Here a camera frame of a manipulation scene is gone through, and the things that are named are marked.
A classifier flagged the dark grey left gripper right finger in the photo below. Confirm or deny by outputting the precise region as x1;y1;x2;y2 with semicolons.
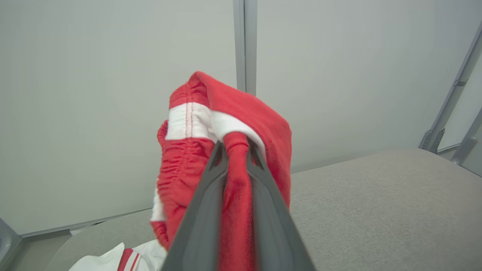
247;137;316;271

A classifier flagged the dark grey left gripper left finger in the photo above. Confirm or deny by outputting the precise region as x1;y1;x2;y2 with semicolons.
161;142;229;271

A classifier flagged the red and white jersey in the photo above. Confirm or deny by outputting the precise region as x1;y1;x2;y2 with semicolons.
69;239;168;271

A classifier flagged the red shirt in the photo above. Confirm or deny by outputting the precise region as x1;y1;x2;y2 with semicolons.
150;71;292;271

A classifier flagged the grey fabric padded bench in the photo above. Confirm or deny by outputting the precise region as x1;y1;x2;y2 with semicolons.
45;148;482;271

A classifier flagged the grey partition post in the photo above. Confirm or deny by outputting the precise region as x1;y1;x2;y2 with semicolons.
233;0;258;96

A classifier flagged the grey metal frame strut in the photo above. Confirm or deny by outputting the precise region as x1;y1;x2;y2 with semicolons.
418;23;482;154
451;108;482;166

